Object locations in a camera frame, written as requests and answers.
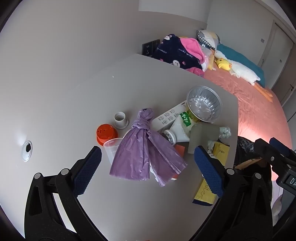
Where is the purple plastic bag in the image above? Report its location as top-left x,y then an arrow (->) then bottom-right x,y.
109,108 -> 188,187

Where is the pink fleece garment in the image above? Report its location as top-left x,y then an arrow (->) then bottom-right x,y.
180,37 -> 206,65

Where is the yellow duck plush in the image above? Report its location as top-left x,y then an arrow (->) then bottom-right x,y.
216,58 -> 232,71

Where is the clear bottle with green label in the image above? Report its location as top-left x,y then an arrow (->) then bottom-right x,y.
163,111 -> 197,145

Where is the checkered pillow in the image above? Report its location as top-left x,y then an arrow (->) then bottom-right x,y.
196,30 -> 221,50

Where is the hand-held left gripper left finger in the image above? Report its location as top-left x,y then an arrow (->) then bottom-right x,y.
24,146 -> 102,241

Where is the red box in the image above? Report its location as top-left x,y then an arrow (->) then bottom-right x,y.
173,144 -> 185,158

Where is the clear plastic cup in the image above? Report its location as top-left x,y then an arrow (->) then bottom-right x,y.
103,138 -> 124,165

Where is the white wrapper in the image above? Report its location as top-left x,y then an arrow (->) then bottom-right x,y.
217,126 -> 232,139

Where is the beige bedside table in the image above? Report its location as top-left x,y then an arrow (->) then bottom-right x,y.
0,53 -> 240,241

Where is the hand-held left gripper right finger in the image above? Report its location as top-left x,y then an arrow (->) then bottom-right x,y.
194,146 -> 274,241

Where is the white goose plush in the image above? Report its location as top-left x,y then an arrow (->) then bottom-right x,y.
214,50 -> 273,101

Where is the white pipe fitting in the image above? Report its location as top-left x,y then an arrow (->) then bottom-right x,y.
114,112 -> 129,129

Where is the bed with pink sheet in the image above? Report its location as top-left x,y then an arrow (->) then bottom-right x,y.
185,46 -> 293,163

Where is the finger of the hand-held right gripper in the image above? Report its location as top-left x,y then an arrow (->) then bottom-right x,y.
269,137 -> 296,163
254,138 -> 288,173

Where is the aluminium foil bowl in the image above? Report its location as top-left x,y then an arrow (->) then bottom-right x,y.
186,86 -> 223,123

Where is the teal pillow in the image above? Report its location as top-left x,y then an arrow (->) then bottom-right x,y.
216,44 -> 265,87

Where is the orange plastic cap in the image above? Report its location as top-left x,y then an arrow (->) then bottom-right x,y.
96,124 -> 118,146

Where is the black trash bag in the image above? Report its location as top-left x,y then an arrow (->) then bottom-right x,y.
233,136 -> 273,204

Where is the yellow paper packet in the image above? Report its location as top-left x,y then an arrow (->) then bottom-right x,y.
207,141 -> 230,166

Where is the white room door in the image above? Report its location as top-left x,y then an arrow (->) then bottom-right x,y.
258,20 -> 295,70

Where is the white control panel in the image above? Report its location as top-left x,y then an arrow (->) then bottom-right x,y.
151,101 -> 189,133

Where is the yellow patterned cloth strip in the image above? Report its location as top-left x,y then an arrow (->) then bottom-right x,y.
207,50 -> 216,71

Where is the yellow blue-edged wrapper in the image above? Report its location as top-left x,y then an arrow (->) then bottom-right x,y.
192,177 -> 219,206

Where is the brown cardboard piece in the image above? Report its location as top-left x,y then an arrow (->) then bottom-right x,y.
235,158 -> 263,171

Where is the round cable grommet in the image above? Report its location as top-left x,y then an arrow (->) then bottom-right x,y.
22,141 -> 33,162

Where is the black wall socket panel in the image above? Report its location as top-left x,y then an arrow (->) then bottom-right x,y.
142,39 -> 161,56

